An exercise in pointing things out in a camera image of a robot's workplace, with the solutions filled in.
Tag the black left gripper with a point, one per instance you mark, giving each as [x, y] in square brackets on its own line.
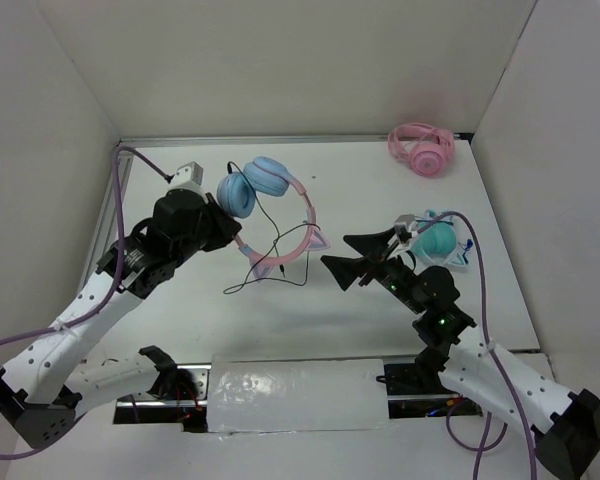
[226, 227]

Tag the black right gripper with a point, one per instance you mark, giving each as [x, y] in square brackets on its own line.
[346, 269]

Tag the blue pink cat-ear headphones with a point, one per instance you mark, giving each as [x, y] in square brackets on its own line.
[237, 194]

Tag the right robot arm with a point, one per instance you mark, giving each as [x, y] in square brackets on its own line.
[561, 427]

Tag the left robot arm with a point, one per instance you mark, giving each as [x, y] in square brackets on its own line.
[46, 389]

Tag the teal cat-ear headphones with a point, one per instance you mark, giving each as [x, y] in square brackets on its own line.
[439, 244]

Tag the white taped cover plate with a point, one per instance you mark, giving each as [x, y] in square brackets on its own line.
[304, 396]

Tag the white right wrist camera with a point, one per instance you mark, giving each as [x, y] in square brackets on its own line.
[406, 229]

